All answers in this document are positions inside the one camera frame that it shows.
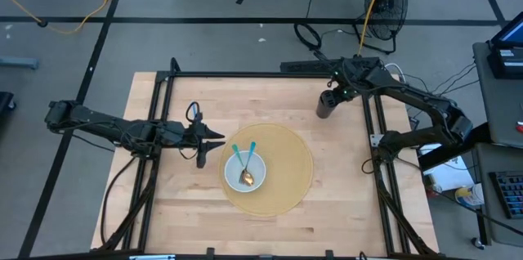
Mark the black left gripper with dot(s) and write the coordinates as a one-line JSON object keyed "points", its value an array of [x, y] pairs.
{"points": [[184, 135]]}

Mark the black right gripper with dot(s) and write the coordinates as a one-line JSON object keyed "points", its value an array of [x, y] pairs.
{"points": [[346, 84]]}

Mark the black cylindrical cup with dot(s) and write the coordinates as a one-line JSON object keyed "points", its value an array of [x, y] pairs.
{"points": [[324, 112]]}

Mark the blue drinking straw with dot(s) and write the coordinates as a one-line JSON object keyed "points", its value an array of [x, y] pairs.
{"points": [[195, 110]]}

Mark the white round bowl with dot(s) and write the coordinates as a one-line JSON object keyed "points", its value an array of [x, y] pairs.
{"points": [[233, 178]]}

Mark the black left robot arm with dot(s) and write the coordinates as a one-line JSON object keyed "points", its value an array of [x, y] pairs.
{"points": [[102, 125]]}

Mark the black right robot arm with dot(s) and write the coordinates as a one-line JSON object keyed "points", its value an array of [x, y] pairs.
{"points": [[421, 100]]}

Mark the black power strip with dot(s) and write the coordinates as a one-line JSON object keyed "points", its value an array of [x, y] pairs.
{"points": [[306, 65]]}

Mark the round woven yellow placemat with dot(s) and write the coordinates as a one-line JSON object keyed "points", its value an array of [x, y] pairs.
{"points": [[286, 178]]}

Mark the black floor fan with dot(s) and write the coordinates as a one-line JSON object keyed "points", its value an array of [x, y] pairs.
{"points": [[386, 10]]}

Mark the white paper sheet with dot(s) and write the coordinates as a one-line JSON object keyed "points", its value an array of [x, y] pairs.
{"points": [[449, 176]]}

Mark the grey keyboard desk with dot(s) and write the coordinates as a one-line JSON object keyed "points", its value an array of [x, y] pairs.
{"points": [[484, 162]]}

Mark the grey side table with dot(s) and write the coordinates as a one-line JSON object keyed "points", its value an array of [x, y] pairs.
{"points": [[498, 104]]}

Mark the yellow and blue container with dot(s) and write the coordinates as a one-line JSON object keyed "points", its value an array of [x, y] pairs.
{"points": [[470, 195]]}

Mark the black box with white labels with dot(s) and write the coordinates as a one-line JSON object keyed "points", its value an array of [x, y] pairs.
{"points": [[506, 61]]}

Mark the small red object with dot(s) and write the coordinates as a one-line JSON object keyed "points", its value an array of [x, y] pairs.
{"points": [[520, 127]]}

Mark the black monitor with blue screen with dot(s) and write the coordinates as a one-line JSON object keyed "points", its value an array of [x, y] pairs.
{"points": [[510, 31]]}

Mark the black keyboard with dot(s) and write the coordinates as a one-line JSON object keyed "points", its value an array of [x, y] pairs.
{"points": [[508, 192]]}

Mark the grey floor bar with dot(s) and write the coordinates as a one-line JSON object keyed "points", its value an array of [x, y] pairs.
{"points": [[18, 62]]}

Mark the black wheeled object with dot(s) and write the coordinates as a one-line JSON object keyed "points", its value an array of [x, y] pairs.
{"points": [[6, 106]]}

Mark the black aluminium table frame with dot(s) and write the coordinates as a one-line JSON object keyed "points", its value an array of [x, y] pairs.
{"points": [[265, 74]]}

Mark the silver metal bracket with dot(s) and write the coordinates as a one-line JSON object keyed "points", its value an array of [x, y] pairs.
{"points": [[152, 257]]}

